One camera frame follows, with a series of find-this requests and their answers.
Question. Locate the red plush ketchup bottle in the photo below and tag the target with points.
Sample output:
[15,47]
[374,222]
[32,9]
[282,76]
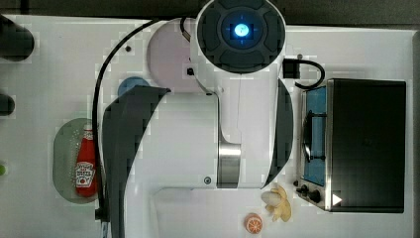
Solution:
[85,167]

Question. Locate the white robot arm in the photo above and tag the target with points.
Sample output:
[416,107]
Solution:
[235,132]

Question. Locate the pale pink round plate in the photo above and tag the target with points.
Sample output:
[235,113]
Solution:
[168,59]

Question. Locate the blue bowl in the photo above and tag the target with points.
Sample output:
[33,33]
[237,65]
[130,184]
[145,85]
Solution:
[130,82]

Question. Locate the peeled toy banana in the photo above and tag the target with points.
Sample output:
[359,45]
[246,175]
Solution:
[277,204]

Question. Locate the toy orange half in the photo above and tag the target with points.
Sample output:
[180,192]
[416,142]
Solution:
[253,223]

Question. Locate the black toaster oven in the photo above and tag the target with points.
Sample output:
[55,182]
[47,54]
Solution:
[353,146]

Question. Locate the small black cup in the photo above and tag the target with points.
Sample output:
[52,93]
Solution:
[7,105]

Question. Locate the large black cup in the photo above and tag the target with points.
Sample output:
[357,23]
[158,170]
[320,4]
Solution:
[16,42]

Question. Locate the green toy pear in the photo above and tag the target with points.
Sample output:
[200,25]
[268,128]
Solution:
[3,170]

